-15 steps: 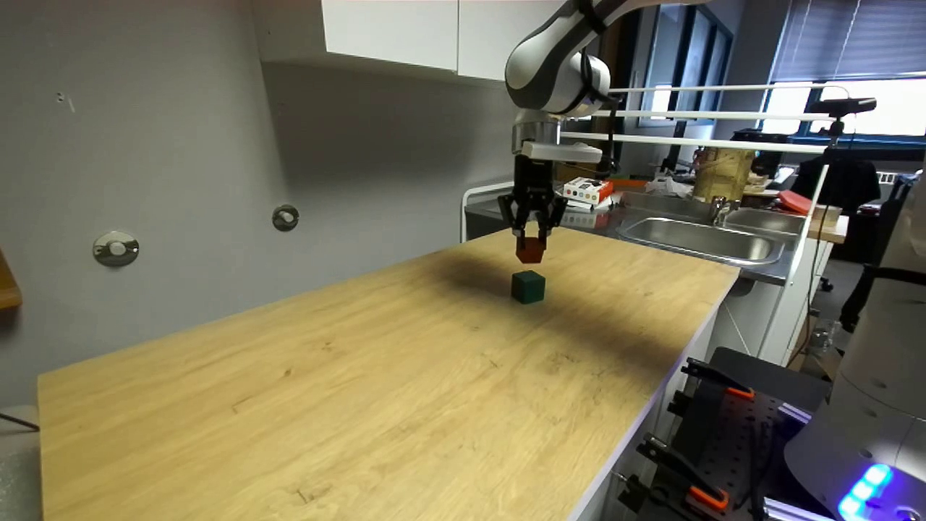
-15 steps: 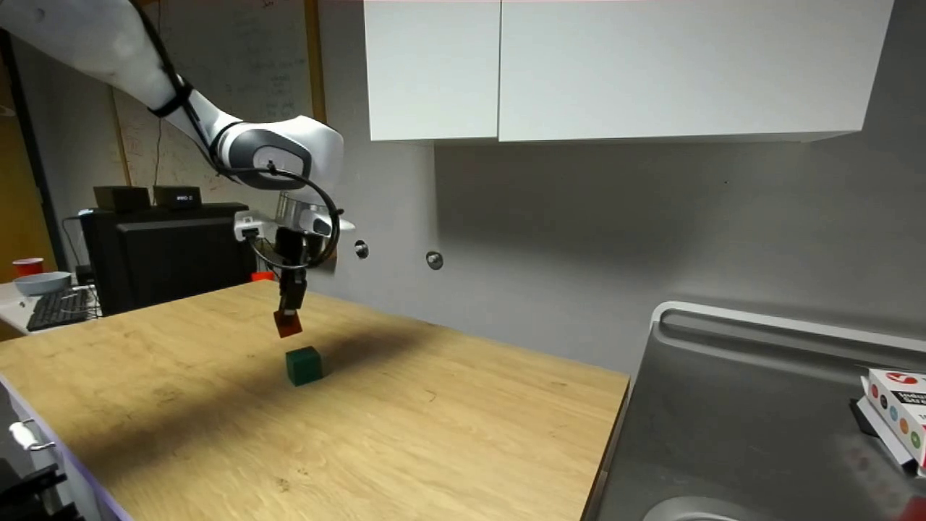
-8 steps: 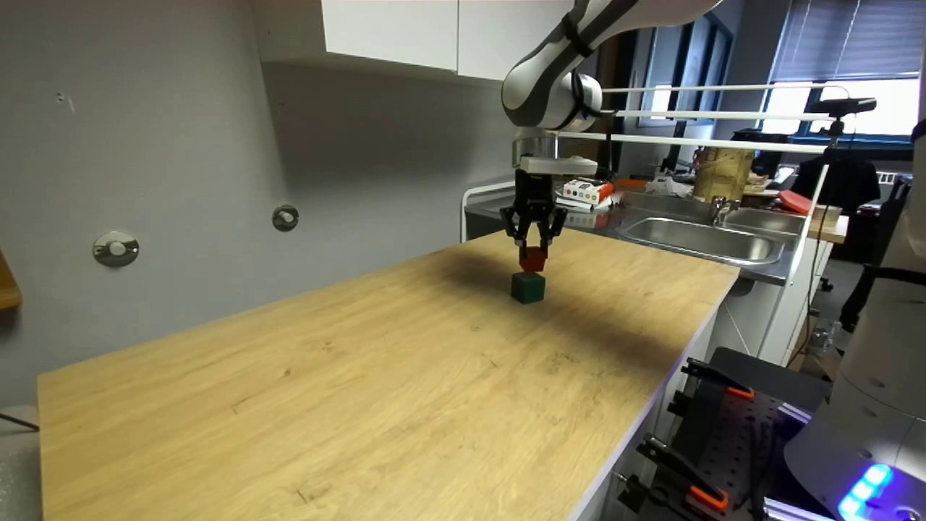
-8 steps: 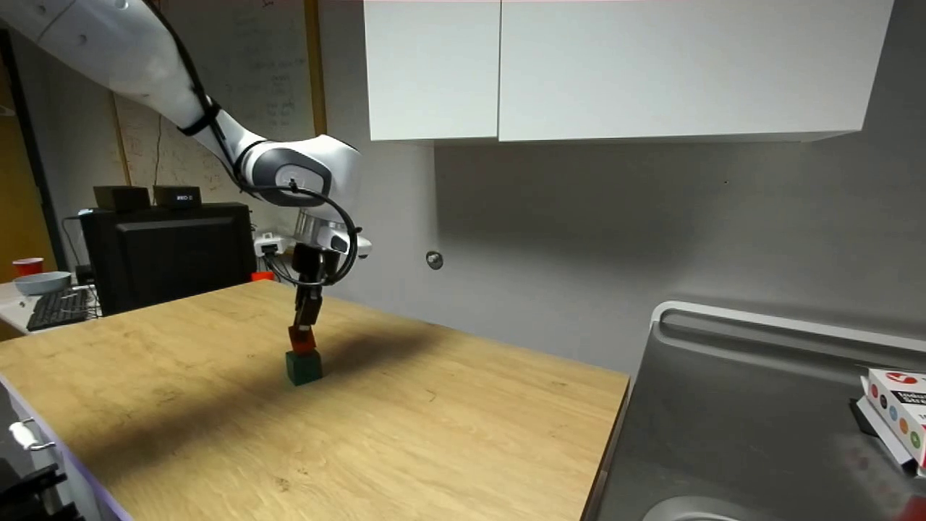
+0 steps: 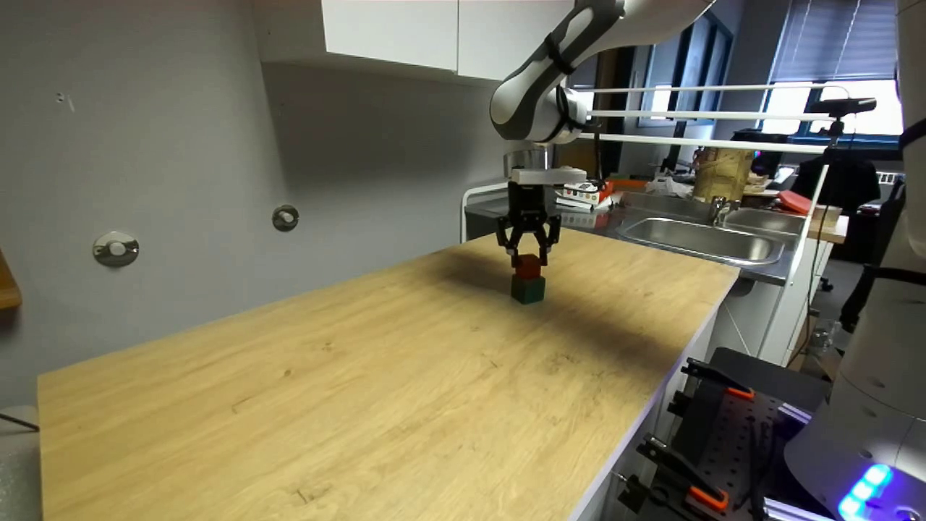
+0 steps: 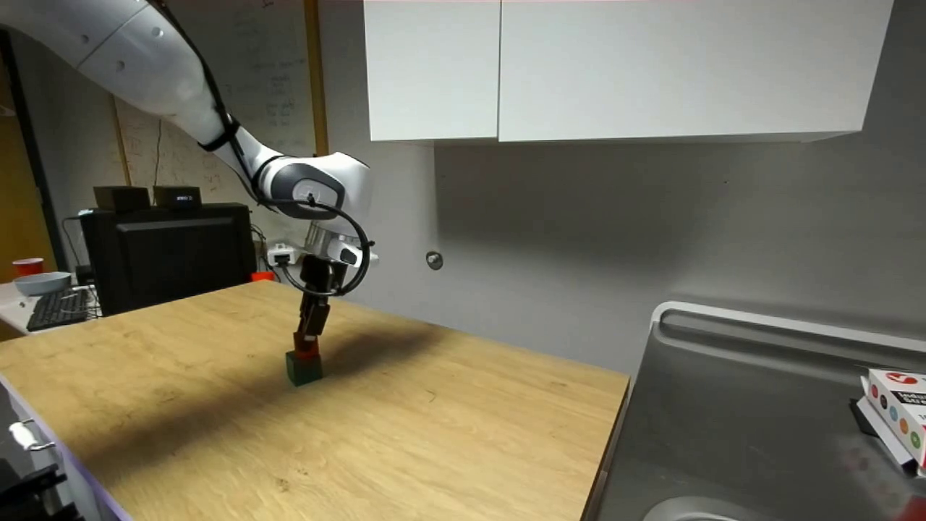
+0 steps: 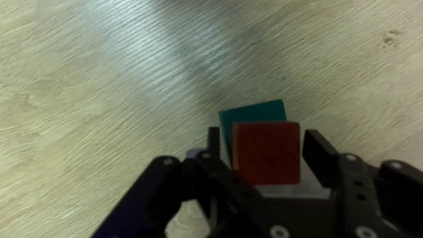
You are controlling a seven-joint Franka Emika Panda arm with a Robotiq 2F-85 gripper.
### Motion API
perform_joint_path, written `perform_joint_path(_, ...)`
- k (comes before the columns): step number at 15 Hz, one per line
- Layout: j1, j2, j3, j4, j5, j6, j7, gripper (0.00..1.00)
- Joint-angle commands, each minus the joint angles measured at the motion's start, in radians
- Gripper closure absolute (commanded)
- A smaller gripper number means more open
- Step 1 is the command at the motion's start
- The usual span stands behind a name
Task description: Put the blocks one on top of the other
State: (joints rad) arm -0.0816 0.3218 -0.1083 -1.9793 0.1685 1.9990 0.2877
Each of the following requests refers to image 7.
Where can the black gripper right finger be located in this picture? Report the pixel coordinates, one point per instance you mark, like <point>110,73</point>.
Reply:
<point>320,153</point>

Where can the green cube block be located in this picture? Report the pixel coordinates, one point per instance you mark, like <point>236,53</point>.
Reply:
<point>252,114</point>

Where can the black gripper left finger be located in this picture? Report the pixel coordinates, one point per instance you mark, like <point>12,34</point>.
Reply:
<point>217,149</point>

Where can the red cube block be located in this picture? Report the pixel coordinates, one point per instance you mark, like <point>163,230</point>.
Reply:
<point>266,153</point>

